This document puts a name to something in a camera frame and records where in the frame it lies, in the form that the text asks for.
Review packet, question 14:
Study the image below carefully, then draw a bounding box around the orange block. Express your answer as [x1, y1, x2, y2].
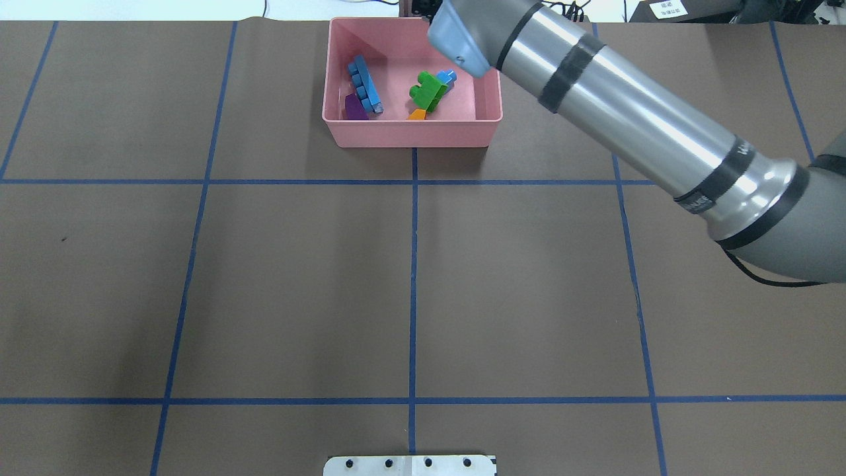
[407, 108, 427, 120]

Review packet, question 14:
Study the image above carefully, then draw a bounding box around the green block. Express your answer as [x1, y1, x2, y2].
[410, 71, 448, 112]

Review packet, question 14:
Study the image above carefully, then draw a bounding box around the purple block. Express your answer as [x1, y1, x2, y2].
[344, 93, 369, 121]

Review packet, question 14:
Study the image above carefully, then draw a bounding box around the small blue block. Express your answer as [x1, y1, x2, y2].
[436, 69, 457, 91]

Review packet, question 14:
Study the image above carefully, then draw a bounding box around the long blue block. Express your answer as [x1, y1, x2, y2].
[346, 54, 385, 114]

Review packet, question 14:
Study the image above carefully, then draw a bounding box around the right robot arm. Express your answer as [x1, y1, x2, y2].
[427, 1, 845, 286]

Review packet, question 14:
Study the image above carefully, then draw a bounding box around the pink plastic box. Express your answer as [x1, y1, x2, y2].
[321, 17, 504, 148]

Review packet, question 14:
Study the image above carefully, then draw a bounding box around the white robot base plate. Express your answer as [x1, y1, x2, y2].
[323, 454, 498, 475]

